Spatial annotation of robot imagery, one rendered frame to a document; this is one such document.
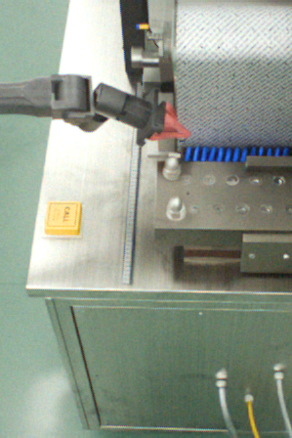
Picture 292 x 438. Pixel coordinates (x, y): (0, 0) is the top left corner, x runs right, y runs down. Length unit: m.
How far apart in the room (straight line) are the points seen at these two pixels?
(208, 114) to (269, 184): 0.18
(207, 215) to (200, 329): 0.31
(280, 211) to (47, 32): 2.06
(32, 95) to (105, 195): 0.34
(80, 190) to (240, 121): 0.39
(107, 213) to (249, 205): 0.32
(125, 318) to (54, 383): 0.84
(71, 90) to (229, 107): 0.29
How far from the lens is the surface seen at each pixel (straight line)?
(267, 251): 1.52
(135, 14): 1.81
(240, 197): 1.53
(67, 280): 1.59
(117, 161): 1.75
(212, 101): 1.51
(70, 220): 1.64
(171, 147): 1.73
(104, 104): 1.49
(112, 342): 1.79
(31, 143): 3.01
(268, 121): 1.55
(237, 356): 1.83
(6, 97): 1.46
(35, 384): 2.50
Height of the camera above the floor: 2.26
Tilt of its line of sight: 55 degrees down
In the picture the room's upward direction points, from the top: 4 degrees counter-clockwise
